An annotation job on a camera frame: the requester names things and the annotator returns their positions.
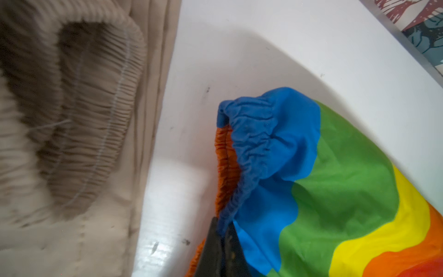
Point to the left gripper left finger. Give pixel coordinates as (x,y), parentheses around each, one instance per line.
(211,261)

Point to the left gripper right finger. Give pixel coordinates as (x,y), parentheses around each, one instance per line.
(235,262)

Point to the multicoloured shorts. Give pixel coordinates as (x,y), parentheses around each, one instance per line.
(309,195)

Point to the beige shorts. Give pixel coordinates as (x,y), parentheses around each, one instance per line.
(82,84)

